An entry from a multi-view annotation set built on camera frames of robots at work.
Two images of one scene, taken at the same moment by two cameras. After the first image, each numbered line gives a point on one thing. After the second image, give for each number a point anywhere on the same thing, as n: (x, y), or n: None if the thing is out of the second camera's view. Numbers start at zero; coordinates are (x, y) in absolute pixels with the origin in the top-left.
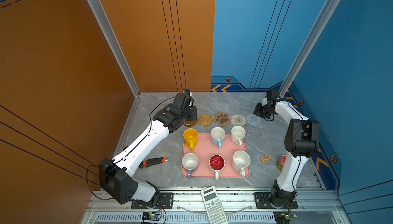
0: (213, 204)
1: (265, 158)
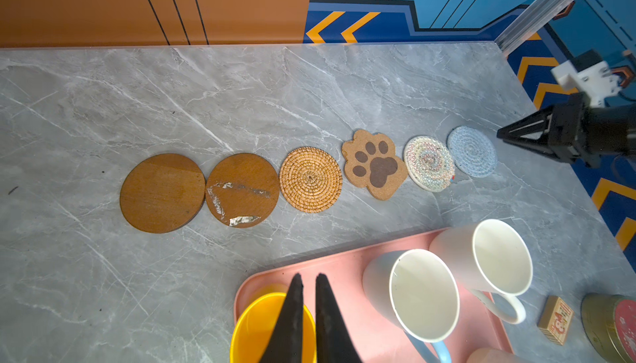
0: None
1: (556, 319)
